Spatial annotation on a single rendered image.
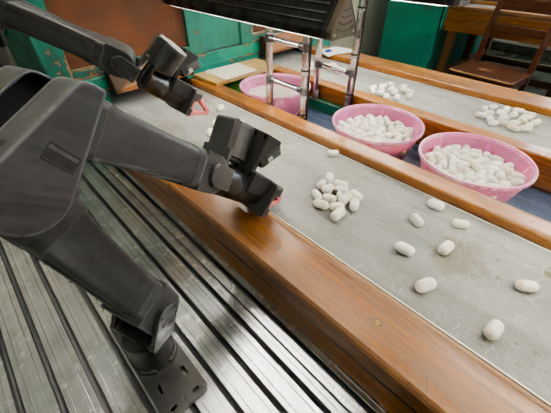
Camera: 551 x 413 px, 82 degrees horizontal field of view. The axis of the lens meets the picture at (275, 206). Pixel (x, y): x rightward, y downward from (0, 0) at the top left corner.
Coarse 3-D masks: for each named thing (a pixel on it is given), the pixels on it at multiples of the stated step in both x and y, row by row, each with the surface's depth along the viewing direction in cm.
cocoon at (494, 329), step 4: (492, 320) 46; (496, 320) 46; (488, 324) 46; (492, 324) 46; (496, 324) 46; (500, 324) 46; (484, 328) 46; (488, 328) 45; (492, 328) 45; (496, 328) 45; (500, 328) 45; (484, 332) 46; (488, 332) 45; (492, 332) 45; (496, 332) 45; (500, 332) 45; (488, 336) 45; (492, 336) 45; (496, 336) 45; (492, 340) 45
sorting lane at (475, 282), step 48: (288, 144) 90; (288, 192) 73; (384, 192) 73; (336, 240) 61; (384, 240) 61; (432, 240) 61; (480, 240) 61; (384, 288) 53; (480, 288) 53; (480, 336) 46; (528, 336) 46; (528, 384) 41
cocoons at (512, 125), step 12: (384, 84) 123; (384, 96) 114; (396, 96) 113; (408, 96) 114; (492, 108) 107; (504, 108) 105; (516, 108) 105; (492, 120) 97; (504, 120) 98; (516, 120) 97; (540, 120) 98; (528, 132) 95
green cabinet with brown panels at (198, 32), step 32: (32, 0) 85; (64, 0) 90; (96, 0) 95; (128, 0) 101; (160, 0) 107; (128, 32) 105; (160, 32) 112; (192, 32) 118; (224, 32) 129; (256, 32) 139; (32, 64) 104; (64, 64) 96
